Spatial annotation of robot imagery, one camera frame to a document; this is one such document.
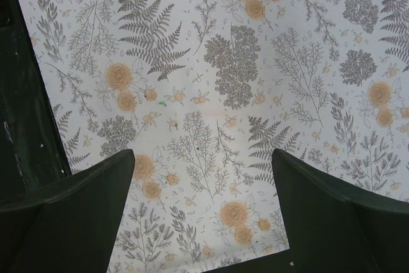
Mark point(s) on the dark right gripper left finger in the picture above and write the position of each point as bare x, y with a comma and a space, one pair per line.
69, 225

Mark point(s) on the floral patterned table cloth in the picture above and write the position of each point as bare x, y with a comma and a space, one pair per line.
203, 91

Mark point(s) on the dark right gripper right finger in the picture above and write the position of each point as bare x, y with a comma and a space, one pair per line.
335, 226

